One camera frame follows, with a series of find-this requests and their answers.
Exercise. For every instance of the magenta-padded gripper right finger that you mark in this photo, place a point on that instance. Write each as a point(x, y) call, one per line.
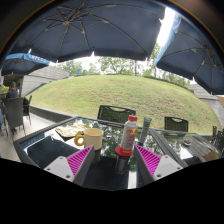
point(151, 163)

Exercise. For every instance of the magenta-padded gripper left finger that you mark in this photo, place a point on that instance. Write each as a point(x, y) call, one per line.
point(78, 163)

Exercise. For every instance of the clear red-capped drink bottle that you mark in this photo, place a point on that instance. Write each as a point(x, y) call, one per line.
point(129, 135)

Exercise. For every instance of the glass-topped wicker side table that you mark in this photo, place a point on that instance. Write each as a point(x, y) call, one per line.
point(173, 146)

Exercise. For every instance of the flat round red coaster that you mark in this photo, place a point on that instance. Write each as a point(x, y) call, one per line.
point(123, 152)

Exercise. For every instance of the yellow snack packet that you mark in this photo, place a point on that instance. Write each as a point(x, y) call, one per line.
point(71, 130)

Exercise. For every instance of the grey-green tube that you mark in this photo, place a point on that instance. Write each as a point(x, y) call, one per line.
point(145, 130)

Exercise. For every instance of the small glass ashtray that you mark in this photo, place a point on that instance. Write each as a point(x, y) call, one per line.
point(187, 141)

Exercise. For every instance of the dark wicker chair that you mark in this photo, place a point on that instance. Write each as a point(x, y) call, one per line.
point(176, 124)
point(115, 115)
point(27, 106)
point(219, 138)
point(14, 111)

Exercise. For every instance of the grey-roofed building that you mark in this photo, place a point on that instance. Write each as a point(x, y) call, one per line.
point(43, 78)
point(210, 103)

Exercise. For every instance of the navy umbrella with blue trim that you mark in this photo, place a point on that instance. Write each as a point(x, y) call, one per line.
point(193, 56)

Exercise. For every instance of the navy umbrella with white lettering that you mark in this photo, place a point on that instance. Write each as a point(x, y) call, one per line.
point(20, 63)

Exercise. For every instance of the large navy patio umbrella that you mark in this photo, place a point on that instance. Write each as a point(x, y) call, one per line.
point(86, 30)

